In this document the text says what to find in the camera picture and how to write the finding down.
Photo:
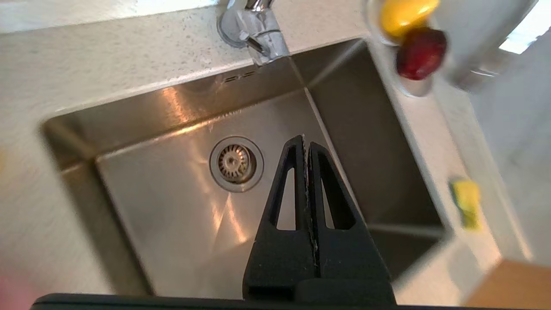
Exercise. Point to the stainless steel sink basin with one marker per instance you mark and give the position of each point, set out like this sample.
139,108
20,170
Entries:
172,206

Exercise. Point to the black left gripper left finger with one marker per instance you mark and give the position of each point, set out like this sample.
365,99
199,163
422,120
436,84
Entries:
275,258

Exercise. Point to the yellow pear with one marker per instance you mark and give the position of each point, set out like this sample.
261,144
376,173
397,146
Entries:
404,15

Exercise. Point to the dark red apple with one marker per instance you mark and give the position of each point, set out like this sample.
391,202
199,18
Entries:
419,54

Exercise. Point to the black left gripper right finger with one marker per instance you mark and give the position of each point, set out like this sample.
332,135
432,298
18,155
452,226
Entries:
348,258

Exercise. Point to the round metal drain strainer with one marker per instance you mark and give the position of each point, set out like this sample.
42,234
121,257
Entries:
236,163

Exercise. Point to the small white fruit dish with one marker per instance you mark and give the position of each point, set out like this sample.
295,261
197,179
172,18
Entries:
415,88

